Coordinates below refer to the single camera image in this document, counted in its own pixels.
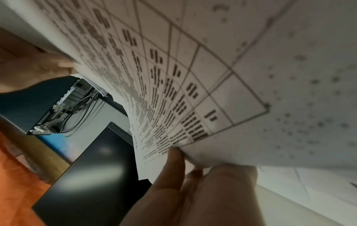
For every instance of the stack of white paper sheets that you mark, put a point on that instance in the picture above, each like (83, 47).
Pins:
(33, 24)

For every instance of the black computer monitor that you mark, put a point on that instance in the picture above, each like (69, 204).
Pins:
(94, 176)

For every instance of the person's left hand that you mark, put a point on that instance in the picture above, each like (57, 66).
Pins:
(195, 203)

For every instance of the printed table paper sheet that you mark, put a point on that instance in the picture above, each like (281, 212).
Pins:
(228, 72)

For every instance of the black desktop computer tower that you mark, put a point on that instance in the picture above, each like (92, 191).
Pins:
(30, 103)

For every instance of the person's right hand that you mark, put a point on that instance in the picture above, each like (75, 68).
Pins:
(25, 66)

